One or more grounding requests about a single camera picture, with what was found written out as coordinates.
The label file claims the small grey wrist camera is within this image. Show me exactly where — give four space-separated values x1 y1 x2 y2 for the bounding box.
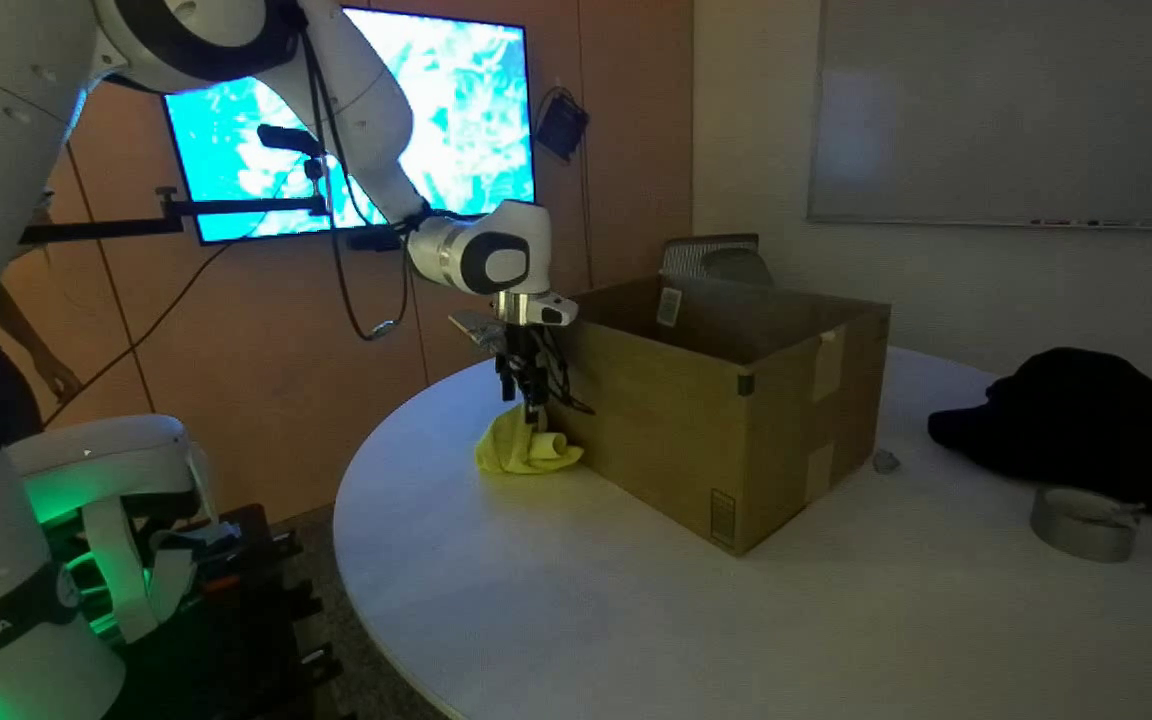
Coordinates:
447 312 503 355

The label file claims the grey tape roll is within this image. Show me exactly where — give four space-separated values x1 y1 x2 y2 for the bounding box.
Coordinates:
1026 483 1145 563

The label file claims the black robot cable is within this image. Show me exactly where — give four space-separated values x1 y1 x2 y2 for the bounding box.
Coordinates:
290 14 416 343

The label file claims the wall-mounted tv screen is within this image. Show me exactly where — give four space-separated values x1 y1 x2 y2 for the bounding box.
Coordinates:
164 9 537 217

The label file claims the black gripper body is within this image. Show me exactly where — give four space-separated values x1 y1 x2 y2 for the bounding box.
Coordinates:
496 323 572 429

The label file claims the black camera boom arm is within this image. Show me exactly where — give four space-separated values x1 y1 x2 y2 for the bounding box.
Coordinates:
13 186 406 258

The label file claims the yellow microfiber towel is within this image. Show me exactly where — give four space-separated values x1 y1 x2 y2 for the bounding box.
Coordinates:
472 410 584 477

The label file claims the small clear plastic piece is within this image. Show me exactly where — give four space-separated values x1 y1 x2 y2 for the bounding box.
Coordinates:
872 447 898 477

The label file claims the white wall whiteboard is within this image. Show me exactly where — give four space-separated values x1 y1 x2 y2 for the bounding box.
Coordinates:
806 0 1152 234

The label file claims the black cloth bundle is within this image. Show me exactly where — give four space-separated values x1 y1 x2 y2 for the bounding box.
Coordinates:
929 350 1152 511

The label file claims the black wall power adapter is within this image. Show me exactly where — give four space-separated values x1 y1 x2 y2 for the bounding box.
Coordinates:
537 93 589 159

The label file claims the open cardboard box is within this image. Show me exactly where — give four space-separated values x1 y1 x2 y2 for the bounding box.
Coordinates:
556 275 892 557

